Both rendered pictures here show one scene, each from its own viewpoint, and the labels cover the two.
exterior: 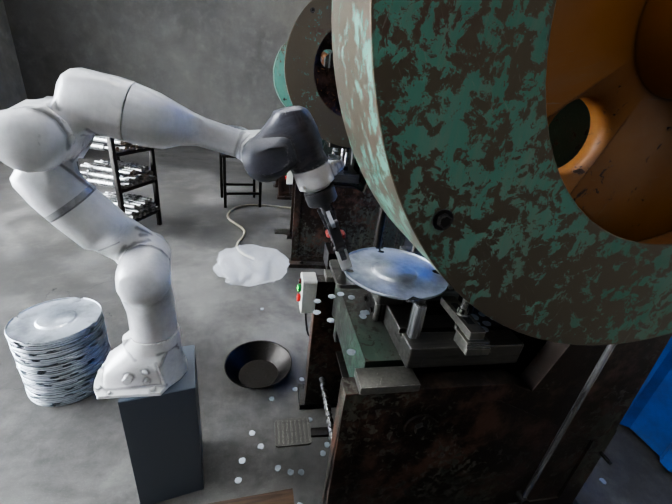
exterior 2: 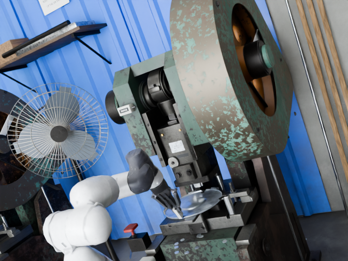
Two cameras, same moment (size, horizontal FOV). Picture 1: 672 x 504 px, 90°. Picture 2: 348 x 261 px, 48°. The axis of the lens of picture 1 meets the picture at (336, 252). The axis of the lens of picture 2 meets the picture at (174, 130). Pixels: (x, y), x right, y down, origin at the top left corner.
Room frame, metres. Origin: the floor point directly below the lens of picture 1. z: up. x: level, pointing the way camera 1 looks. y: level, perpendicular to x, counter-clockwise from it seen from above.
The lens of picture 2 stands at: (-0.39, 1.13, 1.43)
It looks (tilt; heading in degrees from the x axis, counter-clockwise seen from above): 9 degrees down; 312
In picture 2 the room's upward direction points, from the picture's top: 20 degrees counter-clockwise
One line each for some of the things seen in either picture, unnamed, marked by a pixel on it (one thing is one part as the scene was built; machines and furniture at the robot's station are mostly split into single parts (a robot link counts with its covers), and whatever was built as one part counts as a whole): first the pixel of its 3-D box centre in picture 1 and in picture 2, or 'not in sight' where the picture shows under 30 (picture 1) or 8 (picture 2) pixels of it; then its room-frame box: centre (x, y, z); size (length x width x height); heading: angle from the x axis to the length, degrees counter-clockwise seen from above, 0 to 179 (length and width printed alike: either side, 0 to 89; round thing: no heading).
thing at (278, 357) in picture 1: (258, 368); not in sight; (1.17, 0.29, 0.04); 0.30 x 0.30 x 0.07
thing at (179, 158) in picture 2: not in sight; (182, 148); (0.86, -0.25, 1.04); 0.17 x 0.15 x 0.30; 103
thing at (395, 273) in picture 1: (394, 270); (193, 203); (0.84, -0.17, 0.78); 0.29 x 0.29 x 0.01
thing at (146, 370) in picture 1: (140, 353); not in sight; (0.69, 0.49, 0.52); 0.22 x 0.19 x 0.14; 114
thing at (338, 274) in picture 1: (373, 291); (194, 220); (0.83, -0.12, 0.72); 0.25 x 0.14 x 0.14; 103
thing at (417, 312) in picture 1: (416, 318); (229, 203); (0.67, -0.21, 0.75); 0.03 x 0.03 x 0.10; 13
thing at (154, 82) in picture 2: not in sight; (169, 102); (0.87, -0.29, 1.27); 0.21 x 0.12 x 0.34; 103
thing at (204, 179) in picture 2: not in sight; (197, 177); (0.87, -0.29, 0.86); 0.20 x 0.16 x 0.05; 13
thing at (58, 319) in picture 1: (56, 318); not in sight; (1.02, 1.04, 0.31); 0.29 x 0.29 x 0.01
